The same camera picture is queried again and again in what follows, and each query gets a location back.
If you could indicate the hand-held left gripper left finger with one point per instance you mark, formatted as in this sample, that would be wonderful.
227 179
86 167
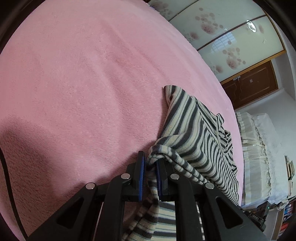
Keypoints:
141 180

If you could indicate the white lace cover cloth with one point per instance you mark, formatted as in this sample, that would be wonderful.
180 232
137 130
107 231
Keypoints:
272 150

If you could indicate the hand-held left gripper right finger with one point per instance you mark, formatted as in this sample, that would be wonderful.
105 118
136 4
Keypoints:
159 180

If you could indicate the floral glass sliding wardrobe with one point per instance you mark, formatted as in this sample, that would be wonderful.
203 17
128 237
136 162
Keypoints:
219 30

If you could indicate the stack of books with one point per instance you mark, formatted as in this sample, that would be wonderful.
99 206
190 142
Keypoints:
290 166

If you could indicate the black and white striped shirt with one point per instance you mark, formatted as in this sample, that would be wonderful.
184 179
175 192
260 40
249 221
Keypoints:
194 139

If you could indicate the bookshelf with books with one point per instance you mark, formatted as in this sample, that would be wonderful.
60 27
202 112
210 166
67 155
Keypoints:
285 220

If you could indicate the brown wooden door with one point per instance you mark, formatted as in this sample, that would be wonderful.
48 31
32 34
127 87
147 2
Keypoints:
254 85

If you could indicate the pink plush bed blanket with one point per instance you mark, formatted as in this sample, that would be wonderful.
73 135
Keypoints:
81 81

